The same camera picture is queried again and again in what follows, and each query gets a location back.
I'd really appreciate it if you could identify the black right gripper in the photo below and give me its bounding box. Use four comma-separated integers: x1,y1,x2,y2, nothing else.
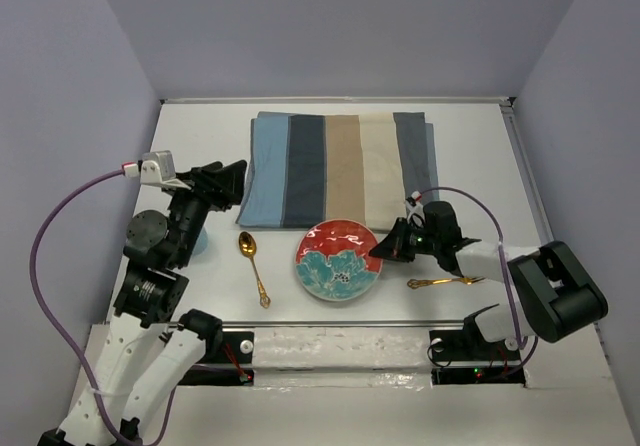
369,218,440,263

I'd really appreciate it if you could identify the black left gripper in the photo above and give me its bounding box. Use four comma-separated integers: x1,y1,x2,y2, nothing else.
167,158,250,264

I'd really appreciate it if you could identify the gold fork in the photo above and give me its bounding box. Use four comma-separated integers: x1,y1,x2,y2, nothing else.
406,277,485,290

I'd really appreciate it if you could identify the light blue mug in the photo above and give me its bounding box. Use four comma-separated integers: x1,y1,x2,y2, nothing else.
192,226,209,257

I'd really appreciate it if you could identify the gold spoon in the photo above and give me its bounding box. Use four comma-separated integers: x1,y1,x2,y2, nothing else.
238,231,271,309

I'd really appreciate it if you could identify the red floral ceramic plate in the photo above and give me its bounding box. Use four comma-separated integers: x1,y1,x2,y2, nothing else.
294,219,382,302

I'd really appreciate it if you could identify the striped blue beige placemat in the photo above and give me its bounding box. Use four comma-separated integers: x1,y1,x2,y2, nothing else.
236,112,438,231

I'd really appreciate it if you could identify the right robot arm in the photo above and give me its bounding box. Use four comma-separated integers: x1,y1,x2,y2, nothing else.
188,162,608,358

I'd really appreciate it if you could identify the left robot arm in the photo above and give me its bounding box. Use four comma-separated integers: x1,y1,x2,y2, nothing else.
29,151,247,445

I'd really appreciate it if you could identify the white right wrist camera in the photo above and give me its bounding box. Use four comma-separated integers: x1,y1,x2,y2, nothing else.
405,191,424,225

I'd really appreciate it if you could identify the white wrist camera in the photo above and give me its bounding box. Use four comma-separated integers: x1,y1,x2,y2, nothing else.
140,150,189,190
405,191,424,225

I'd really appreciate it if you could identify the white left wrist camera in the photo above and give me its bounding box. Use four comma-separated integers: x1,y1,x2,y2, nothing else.
140,150,189,190

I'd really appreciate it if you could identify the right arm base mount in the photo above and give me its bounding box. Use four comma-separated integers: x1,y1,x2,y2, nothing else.
427,329,526,386

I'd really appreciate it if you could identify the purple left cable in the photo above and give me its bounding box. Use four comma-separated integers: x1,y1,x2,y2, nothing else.
29,163,176,446

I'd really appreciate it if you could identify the purple cable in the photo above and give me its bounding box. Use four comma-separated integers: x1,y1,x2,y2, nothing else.
417,185,541,382
29,163,176,446

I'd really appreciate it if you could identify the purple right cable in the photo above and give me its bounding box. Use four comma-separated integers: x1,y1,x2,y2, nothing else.
417,185,541,382

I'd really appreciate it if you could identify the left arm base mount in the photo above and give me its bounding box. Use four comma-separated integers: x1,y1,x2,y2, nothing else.
178,330,255,387

